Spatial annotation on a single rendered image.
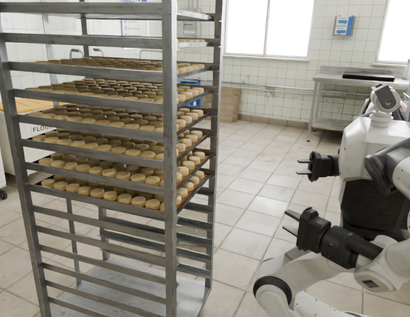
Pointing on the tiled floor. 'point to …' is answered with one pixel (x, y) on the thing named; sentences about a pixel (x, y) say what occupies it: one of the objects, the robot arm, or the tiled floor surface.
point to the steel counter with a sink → (328, 75)
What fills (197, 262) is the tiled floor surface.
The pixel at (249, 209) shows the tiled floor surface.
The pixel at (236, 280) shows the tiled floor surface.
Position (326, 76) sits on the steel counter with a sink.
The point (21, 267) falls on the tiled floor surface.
